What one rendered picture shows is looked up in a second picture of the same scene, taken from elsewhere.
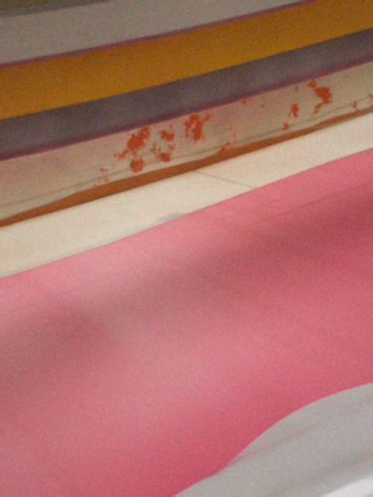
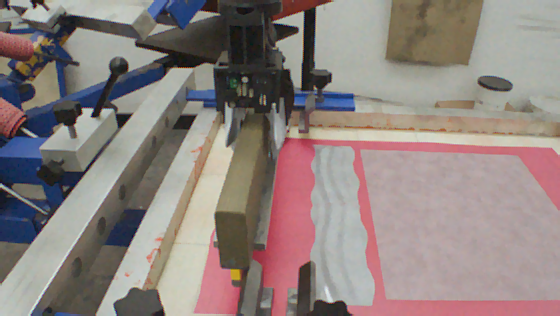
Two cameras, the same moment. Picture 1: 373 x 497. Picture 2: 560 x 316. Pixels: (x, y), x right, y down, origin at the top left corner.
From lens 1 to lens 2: 0.50 m
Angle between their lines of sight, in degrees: 52
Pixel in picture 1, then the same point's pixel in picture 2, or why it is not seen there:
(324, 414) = (314, 212)
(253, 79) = not seen: hidden behind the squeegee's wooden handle
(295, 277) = (276, 194)
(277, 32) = not seen: hidden behind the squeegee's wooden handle
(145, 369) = (283, 219)
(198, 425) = (303, 222)
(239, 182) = (221, 174)
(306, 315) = (290, 200)
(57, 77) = not seen: hidden behind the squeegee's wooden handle
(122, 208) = (207, 191)
